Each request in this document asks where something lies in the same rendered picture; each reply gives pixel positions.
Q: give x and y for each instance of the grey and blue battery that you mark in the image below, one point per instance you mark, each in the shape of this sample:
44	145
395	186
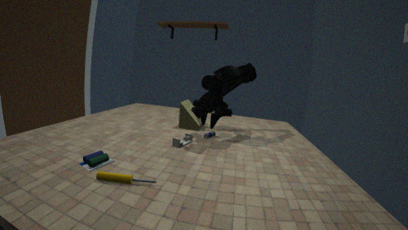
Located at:
208	135

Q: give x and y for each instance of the yellow screwdriver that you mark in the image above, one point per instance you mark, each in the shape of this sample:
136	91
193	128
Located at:
118	178

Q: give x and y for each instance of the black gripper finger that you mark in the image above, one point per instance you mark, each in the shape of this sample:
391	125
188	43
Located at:
203	114
214	118

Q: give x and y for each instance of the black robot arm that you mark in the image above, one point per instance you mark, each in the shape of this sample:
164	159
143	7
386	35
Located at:
234	77

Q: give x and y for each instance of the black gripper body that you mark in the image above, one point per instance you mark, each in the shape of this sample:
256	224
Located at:
213	99

